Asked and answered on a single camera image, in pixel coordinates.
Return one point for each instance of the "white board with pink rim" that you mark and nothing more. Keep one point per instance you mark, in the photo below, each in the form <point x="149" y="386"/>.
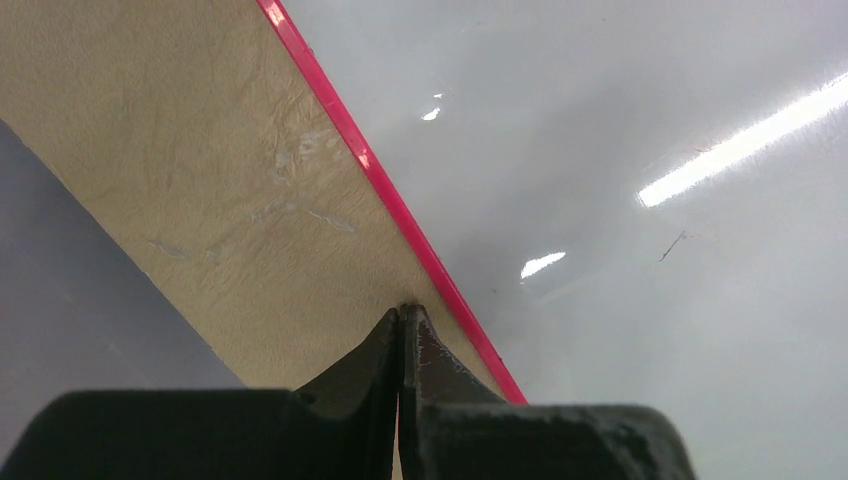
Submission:
<point x="640" y="201"/>

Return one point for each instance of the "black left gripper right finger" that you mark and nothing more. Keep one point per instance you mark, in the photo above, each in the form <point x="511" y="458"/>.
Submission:
<point x="452" y="426"/>

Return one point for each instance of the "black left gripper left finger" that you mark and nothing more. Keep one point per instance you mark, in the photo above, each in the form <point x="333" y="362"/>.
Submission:
<point x="340" y="425"/>

